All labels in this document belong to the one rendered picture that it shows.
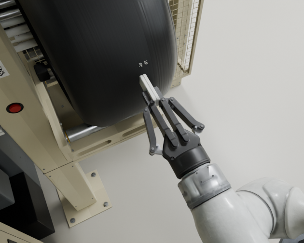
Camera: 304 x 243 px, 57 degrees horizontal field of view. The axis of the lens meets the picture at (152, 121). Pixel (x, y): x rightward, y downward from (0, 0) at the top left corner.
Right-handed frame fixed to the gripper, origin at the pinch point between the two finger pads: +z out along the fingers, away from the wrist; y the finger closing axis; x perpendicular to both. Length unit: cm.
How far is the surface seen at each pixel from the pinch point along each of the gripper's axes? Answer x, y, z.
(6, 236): 49, 52, -5
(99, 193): 124, 22, 10
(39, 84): 33, 23, 35
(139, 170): 126, -7, 12
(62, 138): 29.6, 22.8, 10.8
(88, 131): 33.5, 14.7, 11.4
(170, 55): 0.1, -9.0, 6.5
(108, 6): -12.1, 2.5, 14.2
